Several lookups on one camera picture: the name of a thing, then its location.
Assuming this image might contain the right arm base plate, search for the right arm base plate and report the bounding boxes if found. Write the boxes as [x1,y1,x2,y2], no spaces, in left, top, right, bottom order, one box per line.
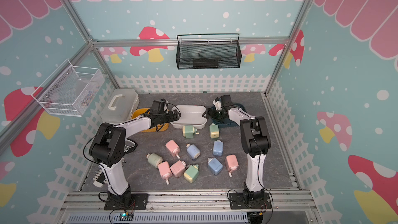
[227,191,273,210]

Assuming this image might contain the blue sharpener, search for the blue sharpener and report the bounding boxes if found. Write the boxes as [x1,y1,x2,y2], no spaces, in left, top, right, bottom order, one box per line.
[207,158,223,175]
[212,140,223,156]
[186,144,201,161]

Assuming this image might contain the dark teal storage tub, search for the dark teal storage tub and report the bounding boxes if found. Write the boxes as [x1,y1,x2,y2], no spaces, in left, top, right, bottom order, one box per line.
[208,103,246,128]

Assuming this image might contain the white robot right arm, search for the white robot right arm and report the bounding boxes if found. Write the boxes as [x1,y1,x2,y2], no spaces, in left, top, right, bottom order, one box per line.
[203,94,271,207]

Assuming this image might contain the black wire mesh basket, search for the black wire mesh basket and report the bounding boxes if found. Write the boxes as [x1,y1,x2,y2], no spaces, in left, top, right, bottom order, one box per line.
[176,33,242,69]

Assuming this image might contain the white wire wall basket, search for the white wire wall basket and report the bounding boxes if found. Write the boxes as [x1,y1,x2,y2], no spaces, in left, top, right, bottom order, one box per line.
[31,60,105,117]

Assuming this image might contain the blue sharpener centre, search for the blue sharpener centre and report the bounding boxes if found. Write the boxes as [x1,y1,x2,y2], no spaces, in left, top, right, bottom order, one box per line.
[186,144,201,161]

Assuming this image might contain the blue sharpener upper right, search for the blue sharpener upper right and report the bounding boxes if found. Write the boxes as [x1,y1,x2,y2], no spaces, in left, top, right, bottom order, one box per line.
[212,140,223,156]

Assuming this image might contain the green sharpener lower centre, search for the green sharpener lower centre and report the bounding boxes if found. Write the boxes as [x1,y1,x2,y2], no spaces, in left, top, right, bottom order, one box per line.
[183,164,199,183]

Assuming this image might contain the pink sharpener lower centre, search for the pink sharpener lower centre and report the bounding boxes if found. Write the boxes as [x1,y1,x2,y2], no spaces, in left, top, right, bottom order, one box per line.
[170,160,187,178]

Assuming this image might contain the white lidded plastic case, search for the white lidded plastic case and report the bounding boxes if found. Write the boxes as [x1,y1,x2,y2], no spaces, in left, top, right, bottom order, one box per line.
[100,88,140,124]

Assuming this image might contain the pale green round sharpener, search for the pale green round sharpener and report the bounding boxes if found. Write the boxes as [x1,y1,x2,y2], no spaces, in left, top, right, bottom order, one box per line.
[146,153,163,169]

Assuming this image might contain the green circuit board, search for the green circuit board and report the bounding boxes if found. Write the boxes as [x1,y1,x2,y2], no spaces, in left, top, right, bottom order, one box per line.
[118,213,134,222]

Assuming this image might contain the pink sharpener lower left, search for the pink sharpener lower left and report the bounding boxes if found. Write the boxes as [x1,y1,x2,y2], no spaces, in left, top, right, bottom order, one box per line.
[158,161,173,185]

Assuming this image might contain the pink sharpener far right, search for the pink sharpener far right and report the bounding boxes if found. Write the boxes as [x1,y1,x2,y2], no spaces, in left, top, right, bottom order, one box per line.
[225,155,239,177]

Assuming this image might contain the black digital scale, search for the black digital scale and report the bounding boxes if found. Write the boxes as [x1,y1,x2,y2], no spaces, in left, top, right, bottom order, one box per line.
[124,139,138,154]

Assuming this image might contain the white plastic storage tub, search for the white plastic storage tub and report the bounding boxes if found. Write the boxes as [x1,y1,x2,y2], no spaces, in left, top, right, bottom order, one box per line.
[171,105,207,129]

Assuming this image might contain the blue sharpener lower right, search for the blue sharpener lower right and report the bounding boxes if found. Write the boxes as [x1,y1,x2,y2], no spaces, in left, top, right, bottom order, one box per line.
[207,158,223,175]

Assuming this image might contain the green sharpener tubs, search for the green sharpener tubs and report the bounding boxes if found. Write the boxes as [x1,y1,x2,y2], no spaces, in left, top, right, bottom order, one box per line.
[209,123,220,139]
[182,125,199,139]

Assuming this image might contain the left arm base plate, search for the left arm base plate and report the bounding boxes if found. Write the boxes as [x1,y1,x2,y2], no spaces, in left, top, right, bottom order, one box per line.
[104,194,149,211]

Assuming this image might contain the green sharpener near tubs right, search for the green sharpener near tubs right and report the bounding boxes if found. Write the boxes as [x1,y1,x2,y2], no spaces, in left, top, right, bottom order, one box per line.
[209,123,220,139]

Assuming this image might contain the green sharpener near tubs left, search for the green sharpener near tubs left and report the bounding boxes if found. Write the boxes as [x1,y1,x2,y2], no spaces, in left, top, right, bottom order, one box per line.
[182,125,199,139]

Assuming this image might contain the pink sharpener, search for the pink sharpener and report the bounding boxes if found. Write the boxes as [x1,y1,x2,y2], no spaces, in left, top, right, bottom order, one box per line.
[225,155,239,177]
[165,140,180,159]
[170,160,187,178]
[158,161,173,185]

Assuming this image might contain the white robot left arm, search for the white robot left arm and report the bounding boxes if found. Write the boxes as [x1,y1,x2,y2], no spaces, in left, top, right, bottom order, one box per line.
[89,99,181,208]

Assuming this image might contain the pink sharpener upper left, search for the pink sharpener upper left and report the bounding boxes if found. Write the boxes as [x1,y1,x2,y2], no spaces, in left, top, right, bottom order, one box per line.
[165,140,180,159]

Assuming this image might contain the yellow plastic storage tub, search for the yellow plastic storage tub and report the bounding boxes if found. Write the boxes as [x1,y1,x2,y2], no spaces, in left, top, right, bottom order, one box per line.
[130,108,170,133]

